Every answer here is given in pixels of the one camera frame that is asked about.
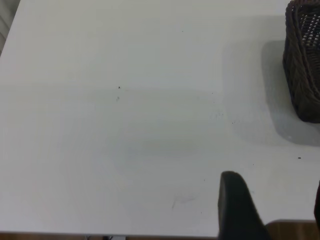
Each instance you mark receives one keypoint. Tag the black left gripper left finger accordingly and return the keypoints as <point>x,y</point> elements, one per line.
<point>237,210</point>

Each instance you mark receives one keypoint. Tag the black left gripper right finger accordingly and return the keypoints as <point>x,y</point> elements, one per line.
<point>317,202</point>

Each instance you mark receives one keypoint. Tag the dark brown woven basket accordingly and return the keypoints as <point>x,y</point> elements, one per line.
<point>300,75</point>

